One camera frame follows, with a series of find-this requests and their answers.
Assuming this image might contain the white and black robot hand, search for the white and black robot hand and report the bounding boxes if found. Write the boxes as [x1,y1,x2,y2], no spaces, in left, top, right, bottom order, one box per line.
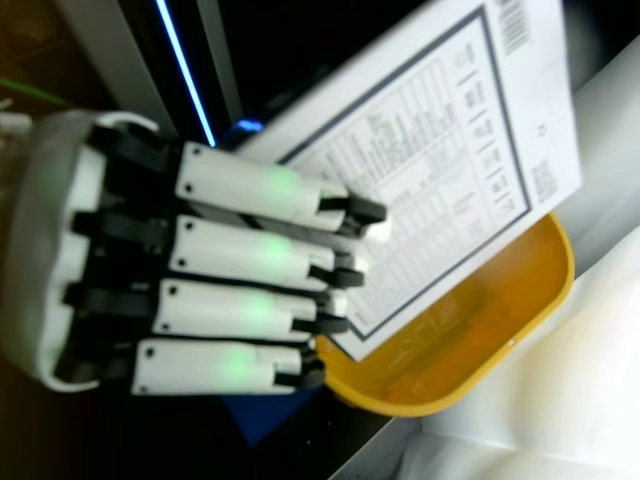
[2,109,389,399]

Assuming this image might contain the yellow plastic basin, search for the yellow plastic basin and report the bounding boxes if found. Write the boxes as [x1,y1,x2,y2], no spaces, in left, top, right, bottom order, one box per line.
[314,212,576,419]

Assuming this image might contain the grey metal frame bar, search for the grey metal frame bar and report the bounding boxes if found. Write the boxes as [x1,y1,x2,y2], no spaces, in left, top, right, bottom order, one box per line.
[54,0,246,147]

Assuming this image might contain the green cable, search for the green cable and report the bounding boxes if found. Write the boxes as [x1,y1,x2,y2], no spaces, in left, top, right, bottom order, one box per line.
[0,75,69,107]

